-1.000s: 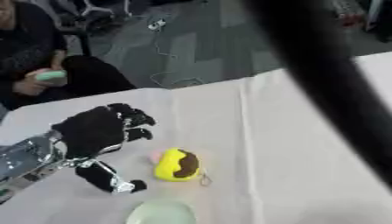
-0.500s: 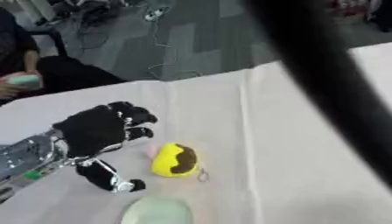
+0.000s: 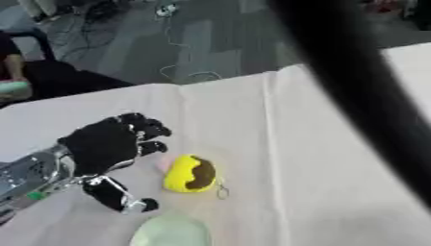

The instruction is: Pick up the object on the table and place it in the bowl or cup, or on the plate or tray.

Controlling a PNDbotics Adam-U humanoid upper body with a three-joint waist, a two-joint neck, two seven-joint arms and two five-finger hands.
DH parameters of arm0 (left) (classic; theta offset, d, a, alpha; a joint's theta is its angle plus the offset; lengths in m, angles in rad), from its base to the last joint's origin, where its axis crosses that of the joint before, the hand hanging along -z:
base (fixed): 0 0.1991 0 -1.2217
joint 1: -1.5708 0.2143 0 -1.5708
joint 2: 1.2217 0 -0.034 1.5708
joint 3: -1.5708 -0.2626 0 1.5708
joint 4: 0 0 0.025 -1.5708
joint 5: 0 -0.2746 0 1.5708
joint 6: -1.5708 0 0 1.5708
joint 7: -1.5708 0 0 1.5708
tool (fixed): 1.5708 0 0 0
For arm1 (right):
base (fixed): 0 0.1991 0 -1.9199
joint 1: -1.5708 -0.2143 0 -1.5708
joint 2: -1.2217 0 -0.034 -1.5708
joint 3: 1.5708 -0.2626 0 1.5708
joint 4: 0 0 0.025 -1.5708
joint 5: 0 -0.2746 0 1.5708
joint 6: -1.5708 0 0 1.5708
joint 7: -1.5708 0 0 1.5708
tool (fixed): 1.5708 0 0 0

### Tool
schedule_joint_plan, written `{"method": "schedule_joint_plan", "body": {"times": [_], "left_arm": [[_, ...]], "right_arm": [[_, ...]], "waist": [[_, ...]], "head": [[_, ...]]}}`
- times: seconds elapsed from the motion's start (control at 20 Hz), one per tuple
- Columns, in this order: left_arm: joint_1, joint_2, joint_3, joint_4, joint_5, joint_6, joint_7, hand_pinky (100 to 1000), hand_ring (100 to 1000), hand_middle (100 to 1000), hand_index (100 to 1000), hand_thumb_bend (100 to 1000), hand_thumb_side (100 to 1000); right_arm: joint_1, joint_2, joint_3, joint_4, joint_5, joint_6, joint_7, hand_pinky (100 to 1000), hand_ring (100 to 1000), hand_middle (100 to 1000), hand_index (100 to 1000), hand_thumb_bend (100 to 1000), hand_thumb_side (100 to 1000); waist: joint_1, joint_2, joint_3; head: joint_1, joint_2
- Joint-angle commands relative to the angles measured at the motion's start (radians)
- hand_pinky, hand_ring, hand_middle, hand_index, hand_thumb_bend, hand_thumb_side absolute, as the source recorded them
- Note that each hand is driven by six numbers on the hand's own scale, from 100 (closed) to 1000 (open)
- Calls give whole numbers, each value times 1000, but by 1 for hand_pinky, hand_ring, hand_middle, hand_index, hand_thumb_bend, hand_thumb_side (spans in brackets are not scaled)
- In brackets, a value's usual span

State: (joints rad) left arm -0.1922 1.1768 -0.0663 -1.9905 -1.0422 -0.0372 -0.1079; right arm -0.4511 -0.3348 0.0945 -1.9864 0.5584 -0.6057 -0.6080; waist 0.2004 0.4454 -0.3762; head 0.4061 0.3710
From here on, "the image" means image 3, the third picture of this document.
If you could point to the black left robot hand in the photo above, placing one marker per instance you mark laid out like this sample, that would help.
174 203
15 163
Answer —
104 145

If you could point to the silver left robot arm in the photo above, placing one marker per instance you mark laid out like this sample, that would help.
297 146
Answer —
31 174

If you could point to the yellow and brown soft toy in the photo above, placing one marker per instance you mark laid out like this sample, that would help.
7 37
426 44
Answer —
189 174

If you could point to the pale green object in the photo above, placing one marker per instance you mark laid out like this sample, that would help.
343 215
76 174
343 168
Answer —
13 87

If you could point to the pale green round soft toy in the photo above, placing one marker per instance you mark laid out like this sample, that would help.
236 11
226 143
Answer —
171 231

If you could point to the person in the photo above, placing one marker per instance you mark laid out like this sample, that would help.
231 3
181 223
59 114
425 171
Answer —
11 61

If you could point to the thick black blurred bar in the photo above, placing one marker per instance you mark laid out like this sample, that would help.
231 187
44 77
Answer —
365 89

